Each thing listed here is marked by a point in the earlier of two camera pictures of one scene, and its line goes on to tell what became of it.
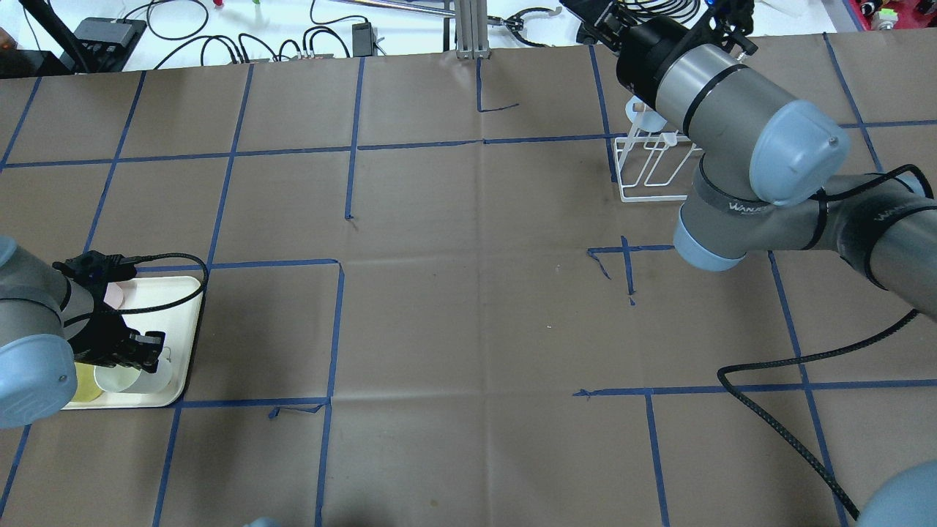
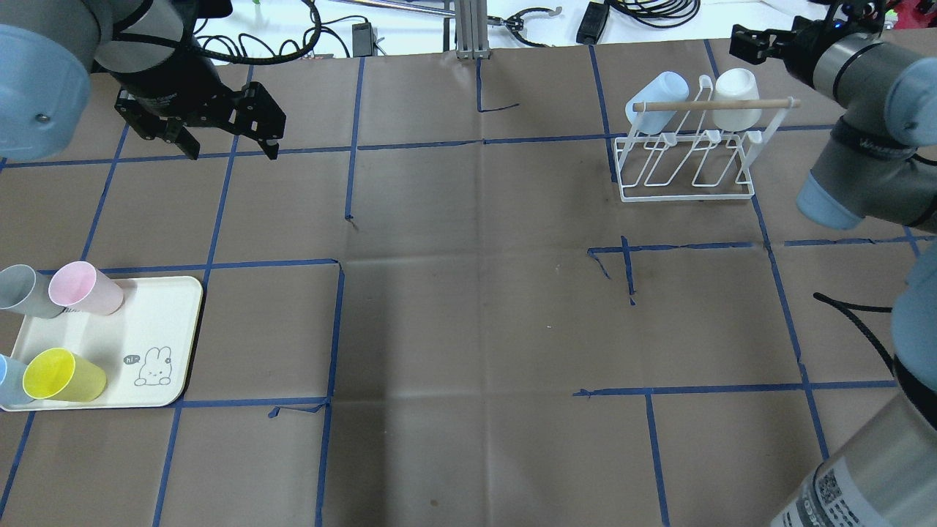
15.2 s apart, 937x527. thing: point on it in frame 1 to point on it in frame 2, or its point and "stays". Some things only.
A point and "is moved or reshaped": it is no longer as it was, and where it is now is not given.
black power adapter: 362,39 stays
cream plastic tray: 179,321 stays
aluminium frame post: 472,33 stays
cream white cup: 121,379 is moved or reshaped
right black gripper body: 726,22 to 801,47
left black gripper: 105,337 to 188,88
